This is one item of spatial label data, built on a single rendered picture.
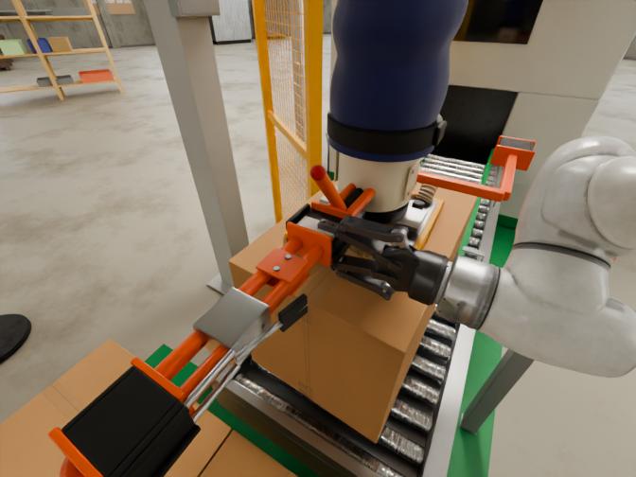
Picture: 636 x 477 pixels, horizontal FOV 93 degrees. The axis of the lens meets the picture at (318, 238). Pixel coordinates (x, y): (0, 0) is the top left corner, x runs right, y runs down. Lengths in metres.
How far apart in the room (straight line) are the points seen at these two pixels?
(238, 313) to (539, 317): 0.34
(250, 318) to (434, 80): 0.46
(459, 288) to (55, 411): 1.20
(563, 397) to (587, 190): 1.67
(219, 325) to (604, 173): 0.46
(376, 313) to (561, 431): 1.47
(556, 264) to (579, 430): 1.59
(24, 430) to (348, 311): 1.05
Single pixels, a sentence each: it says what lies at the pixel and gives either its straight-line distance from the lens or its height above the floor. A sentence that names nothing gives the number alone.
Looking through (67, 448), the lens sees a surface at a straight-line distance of 0.37.
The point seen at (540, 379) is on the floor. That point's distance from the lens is 2.05.
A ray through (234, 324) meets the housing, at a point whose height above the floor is 1.22.
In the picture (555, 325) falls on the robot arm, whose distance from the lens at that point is 0.43.
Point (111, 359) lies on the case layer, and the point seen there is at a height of 0.54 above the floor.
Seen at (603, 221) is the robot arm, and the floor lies 1.33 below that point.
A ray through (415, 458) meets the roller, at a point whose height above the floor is 0.54.
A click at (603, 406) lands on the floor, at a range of 2.13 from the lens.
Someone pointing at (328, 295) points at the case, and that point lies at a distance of 0.59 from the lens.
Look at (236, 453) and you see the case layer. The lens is 1.04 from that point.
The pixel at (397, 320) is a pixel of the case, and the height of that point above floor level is 1.08.
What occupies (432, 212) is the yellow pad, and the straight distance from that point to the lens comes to 0.82.
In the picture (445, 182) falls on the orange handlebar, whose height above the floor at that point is 1.21.
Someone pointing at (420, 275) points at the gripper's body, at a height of 1.23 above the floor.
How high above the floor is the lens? 1.52
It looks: 38 degrees down
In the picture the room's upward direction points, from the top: straight up
